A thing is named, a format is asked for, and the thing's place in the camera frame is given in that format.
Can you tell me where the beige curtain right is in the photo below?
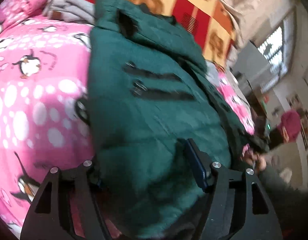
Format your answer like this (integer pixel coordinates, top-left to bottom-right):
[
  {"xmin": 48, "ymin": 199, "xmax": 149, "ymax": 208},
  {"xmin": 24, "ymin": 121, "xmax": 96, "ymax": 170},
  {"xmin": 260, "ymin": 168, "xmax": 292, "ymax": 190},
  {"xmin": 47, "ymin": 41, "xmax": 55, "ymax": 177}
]
[{"xmin": 223, "ymin": 0, "xmax": 294, "ymax": 49}]

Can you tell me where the person right hand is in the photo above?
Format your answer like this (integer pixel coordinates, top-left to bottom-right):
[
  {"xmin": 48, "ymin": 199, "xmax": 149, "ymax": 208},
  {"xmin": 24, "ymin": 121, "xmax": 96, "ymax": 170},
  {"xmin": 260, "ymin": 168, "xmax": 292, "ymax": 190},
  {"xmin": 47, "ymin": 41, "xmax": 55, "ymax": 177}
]
[{"xmin": 241, "ymin": 148, "xmax": 267, "ymax": 173}]

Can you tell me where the pink penguin quilt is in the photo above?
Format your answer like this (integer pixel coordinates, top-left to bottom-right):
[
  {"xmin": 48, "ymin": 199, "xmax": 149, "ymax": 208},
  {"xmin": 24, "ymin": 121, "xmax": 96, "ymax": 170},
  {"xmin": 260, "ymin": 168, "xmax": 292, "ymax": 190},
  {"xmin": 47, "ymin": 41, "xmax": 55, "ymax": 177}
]
[{"xmin": 0, "ymin": 0, "xmax": 256, "ymax": 239}]

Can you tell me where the green quilted puffer jacket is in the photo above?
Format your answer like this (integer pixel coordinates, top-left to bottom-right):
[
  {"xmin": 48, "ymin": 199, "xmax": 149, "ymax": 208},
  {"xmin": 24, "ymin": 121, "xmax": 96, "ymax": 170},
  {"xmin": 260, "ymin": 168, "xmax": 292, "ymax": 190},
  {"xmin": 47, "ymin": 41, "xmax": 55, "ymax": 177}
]
[{"xmin": 86, "ymin": 0, "xmax": 254, "ymax": 239}]

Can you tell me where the side window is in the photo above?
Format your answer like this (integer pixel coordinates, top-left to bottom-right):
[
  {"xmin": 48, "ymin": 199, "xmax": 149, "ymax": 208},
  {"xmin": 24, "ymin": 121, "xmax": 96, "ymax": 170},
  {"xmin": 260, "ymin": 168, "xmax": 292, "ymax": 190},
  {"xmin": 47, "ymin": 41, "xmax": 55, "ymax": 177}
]
[{"xmin": 258, "ymin": 11, "xmax": 296, "ymax": 94}]

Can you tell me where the grey sweatshirt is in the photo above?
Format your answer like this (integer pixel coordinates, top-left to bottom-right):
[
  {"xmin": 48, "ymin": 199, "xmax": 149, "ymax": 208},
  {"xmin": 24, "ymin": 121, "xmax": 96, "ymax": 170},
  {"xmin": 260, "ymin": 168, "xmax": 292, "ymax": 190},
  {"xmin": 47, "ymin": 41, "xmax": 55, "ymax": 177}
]
[{"xmin": 42, "ymin": 0, "xmax": 95, "ymax": 25}]

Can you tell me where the red orange rose blanket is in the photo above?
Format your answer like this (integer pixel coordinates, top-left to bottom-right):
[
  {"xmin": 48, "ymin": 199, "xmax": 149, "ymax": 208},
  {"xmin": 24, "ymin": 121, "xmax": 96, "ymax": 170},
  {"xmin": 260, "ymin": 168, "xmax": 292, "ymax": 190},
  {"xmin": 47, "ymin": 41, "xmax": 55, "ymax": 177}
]
[{"xmin": 16, "ymin": 0, "xmax": 241, "ymax": 63}]

